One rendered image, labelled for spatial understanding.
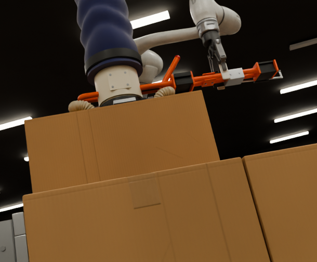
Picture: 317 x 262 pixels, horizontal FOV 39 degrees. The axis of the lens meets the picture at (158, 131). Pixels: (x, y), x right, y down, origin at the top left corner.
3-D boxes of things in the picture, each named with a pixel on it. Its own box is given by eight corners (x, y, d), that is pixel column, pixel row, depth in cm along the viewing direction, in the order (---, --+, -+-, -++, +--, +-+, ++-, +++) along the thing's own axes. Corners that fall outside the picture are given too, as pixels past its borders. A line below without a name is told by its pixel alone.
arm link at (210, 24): (198, 18, 185) (201, 31, 183) (219, 16, 186) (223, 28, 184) (194, 31, 193) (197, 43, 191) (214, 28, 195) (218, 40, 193)
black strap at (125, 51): (84, 61, 164) (82, 51, 165) (87, 89, 185) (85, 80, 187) (145, 53, 168) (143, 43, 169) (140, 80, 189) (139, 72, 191)
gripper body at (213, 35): (199, 41, 191) (205, 61, 188) (203, 30, 183) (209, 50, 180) (216, 39, 193) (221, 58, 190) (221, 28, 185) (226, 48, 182)
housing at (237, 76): (228, 79, 177) (225, 69, 178) (224, 87, 183) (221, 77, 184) (245, 77, 178) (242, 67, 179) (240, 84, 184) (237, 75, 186)
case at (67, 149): (38, 243, 133) (23, 119, 146) (58, 253, 171) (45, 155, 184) (232, 204, 141) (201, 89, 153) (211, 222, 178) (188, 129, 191)
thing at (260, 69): (259, 73, 178) (255, 62, 180) (253, 81, 185) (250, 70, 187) (279, 69, 180) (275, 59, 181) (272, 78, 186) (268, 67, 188)
